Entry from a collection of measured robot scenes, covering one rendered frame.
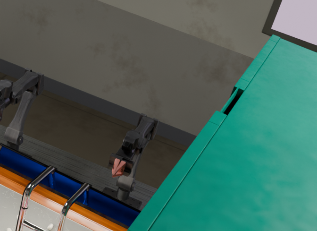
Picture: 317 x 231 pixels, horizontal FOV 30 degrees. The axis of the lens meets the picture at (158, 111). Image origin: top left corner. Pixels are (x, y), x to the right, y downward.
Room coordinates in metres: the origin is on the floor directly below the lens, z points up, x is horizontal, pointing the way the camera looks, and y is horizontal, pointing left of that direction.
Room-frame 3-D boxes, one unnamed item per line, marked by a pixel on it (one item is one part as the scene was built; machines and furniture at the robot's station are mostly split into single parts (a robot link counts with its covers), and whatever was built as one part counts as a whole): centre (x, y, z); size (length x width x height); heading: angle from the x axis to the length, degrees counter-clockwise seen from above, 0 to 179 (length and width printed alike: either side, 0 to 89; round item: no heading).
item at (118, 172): (1.99, 0.10, 1.06); 0.09 x 0.07 x 0.07; 172
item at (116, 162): (1.99, 0.08, 1.06); 0.09 x 0.07 x 0.07; 172
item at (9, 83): (2.24, 0.66, 1.11); 0.12 x 0.09 x 0.12; 172
